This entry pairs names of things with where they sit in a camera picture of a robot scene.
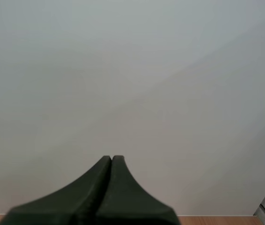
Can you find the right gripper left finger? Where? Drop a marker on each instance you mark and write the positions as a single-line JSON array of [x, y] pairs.
[[64, 206]]

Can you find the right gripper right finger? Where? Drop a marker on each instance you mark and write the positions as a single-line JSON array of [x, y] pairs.
[[127, 206]]

